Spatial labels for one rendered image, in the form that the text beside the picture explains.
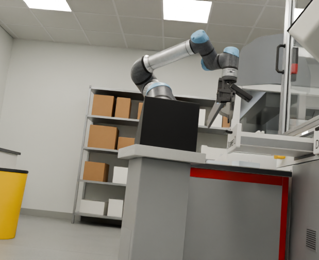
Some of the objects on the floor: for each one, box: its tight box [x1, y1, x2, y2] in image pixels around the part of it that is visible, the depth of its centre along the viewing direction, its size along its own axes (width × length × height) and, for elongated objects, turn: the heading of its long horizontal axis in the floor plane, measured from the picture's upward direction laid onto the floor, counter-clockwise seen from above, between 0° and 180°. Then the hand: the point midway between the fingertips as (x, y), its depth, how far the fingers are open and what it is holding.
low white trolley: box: [182, 163, 292, 260], centre depth 214 cm, size 58×62×76 cm
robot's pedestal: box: [117, 144, 206, 260], centre depth 149 cm, size 30×30×76 cm
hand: (230, 119), depth 183 cm, fingers open, 3 cm apart
